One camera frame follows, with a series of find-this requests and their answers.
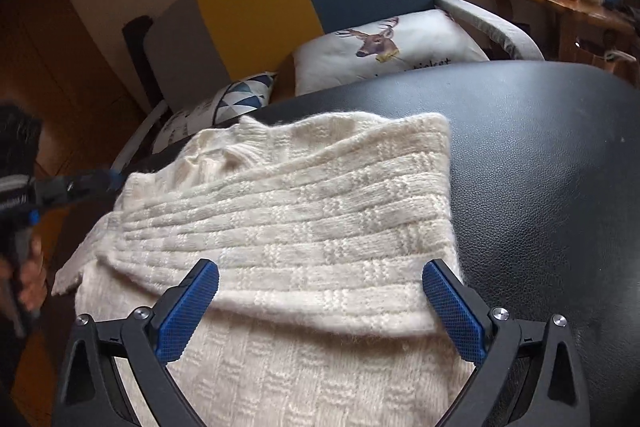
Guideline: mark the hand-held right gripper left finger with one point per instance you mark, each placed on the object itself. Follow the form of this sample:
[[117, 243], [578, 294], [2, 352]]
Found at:
[[187, 312]]

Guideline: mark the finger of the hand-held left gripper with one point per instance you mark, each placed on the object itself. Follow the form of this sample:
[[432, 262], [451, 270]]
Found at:
[[85, 187]]

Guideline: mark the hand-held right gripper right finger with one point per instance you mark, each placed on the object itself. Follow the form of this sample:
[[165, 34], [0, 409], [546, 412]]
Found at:
[[452, 312]]

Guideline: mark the cream knit sweater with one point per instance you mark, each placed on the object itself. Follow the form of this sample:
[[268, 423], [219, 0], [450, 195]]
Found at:
[[300, 217]]

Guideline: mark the person's left hand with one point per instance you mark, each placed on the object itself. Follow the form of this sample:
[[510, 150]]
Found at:
[[34, 282]]

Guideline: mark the black leather ottoman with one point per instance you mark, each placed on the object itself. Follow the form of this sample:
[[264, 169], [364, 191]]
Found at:
[[550, 182]]

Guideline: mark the triangle pattern pillow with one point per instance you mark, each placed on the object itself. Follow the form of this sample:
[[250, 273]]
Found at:
[[235, 99]]

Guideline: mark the grey yellow blue armchair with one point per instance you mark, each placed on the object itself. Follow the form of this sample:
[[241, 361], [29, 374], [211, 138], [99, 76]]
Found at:
[[250, 17]]

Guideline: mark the white deer print pillow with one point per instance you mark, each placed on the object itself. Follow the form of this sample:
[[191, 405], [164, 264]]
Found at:
[[425, 42]]

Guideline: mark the wooden side table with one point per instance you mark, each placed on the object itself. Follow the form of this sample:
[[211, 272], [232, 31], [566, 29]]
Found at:
[[560, 9]]

